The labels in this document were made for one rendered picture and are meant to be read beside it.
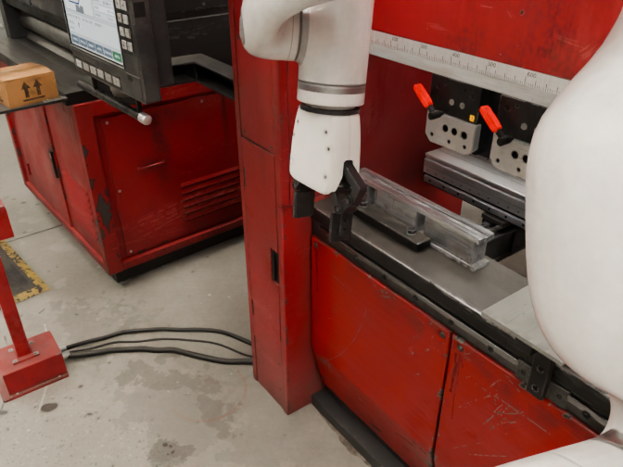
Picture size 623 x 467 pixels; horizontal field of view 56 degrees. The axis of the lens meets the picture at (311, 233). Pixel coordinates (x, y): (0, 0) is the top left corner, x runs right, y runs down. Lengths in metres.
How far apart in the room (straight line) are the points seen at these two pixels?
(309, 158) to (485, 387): 0.92
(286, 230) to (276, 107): 0.39
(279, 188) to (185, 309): 1.25
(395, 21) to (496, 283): 0.69
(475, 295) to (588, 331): 1.14
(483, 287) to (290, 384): 0.96
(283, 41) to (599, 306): 0.48
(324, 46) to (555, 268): 0.45
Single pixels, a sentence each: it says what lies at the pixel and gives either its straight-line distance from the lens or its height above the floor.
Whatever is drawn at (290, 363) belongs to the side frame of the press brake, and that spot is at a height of 0.26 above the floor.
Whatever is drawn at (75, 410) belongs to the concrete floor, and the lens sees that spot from 2.50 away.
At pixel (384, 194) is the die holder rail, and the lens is 1.71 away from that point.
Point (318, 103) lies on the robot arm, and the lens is 0.71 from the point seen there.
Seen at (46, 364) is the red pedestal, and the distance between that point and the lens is 2.59.
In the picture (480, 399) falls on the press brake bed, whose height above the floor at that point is 0.64.
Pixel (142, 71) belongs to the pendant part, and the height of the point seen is 1.33.
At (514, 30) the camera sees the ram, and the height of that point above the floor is 1.47.
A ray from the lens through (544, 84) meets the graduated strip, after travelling 1.28.
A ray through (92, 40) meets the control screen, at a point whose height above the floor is 1.36.
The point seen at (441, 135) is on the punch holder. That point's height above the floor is 1.20.
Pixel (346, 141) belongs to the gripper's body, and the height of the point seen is 1.46.
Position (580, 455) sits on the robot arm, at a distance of 0.42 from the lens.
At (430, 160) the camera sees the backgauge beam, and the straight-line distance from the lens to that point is 1.92.
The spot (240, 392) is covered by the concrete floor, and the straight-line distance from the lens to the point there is 2.41.
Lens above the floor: 1.72
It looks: 31 degrees down
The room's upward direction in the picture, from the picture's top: straight up
